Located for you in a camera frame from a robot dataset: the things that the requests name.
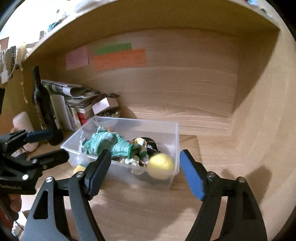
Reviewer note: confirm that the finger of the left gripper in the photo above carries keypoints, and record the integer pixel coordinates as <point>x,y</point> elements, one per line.
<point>22,137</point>
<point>48,160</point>

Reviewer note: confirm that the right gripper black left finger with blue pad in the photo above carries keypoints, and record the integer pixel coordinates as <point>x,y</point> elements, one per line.
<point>48,218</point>

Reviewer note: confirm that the green knitted cloth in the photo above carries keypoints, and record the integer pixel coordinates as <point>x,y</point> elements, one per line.
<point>103,139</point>

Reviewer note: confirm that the yellow soft ball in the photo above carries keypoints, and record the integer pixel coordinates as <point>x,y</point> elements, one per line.
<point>159,166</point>

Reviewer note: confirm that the floral white cloth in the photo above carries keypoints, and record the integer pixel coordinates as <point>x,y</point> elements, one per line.
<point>140,155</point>

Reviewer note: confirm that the black cap white pattern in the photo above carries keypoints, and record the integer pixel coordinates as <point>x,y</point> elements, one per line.
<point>148,143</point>

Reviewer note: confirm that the orange red sleeve forearm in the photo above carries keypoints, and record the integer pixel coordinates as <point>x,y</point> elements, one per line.
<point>8,217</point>

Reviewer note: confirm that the person's left hand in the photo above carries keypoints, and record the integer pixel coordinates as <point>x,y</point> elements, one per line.
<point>16,202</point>

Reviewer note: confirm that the yellow sponge block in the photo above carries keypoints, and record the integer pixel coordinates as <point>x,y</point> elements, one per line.
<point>79,168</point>

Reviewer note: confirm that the dark wine bottle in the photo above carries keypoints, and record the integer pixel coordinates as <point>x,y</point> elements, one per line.
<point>45,110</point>

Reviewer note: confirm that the stack of newspapers and books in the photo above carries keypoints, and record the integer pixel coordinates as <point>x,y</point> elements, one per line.
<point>72,103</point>

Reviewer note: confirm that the small white cardboard box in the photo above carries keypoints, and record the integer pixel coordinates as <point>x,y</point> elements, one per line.
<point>105,104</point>

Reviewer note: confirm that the clear plastic storage bin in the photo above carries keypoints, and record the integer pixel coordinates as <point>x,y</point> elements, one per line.
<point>164,133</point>

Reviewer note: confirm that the pink sticky note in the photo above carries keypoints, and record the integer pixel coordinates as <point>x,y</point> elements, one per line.
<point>76,58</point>

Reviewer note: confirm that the green sticky note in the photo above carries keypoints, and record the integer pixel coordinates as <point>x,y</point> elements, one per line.
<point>112,48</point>

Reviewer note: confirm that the orange sticky note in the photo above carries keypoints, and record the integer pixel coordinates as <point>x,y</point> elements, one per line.
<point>123,59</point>

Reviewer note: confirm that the cream mug with handle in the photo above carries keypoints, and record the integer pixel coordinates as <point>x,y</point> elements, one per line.
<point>22,122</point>

